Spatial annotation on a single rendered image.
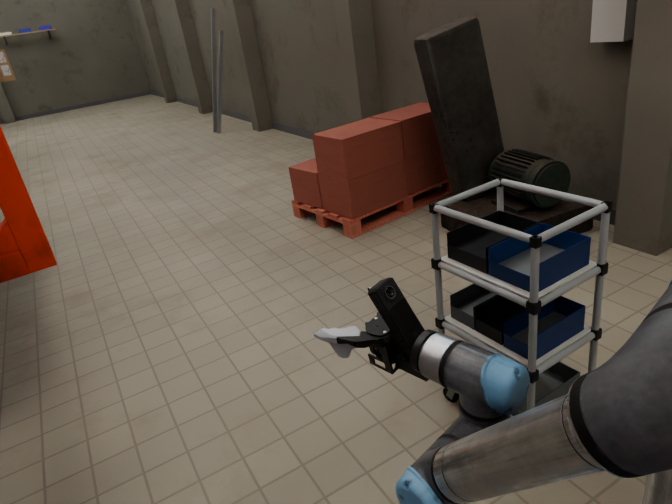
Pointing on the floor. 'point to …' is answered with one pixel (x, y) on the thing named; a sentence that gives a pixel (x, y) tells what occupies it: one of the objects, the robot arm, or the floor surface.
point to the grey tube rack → (522, 287)
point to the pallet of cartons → (371, 170)
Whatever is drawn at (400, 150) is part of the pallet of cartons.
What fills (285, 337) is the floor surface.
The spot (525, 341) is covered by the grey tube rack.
